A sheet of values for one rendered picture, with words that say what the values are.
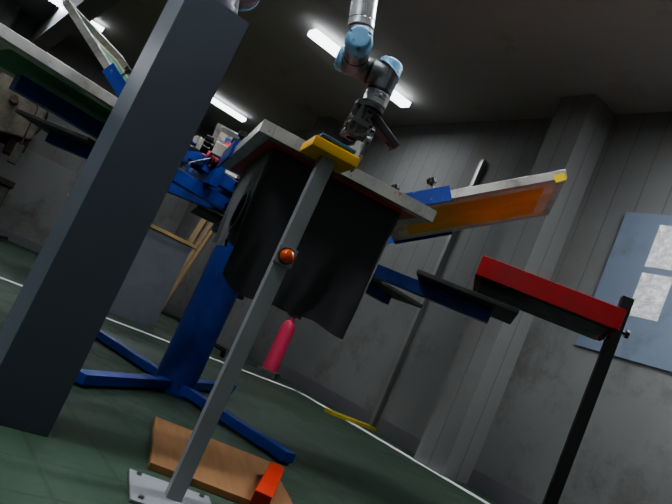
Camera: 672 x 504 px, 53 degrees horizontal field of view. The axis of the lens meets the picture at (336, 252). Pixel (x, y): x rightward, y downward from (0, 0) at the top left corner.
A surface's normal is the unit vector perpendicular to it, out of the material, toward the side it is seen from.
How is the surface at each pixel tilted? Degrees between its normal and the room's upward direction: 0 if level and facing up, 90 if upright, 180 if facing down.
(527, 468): 90
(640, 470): 90
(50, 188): 90
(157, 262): 90
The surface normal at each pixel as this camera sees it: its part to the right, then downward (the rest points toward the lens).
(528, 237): -0.73, -0.40
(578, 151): 0.55, 0.12
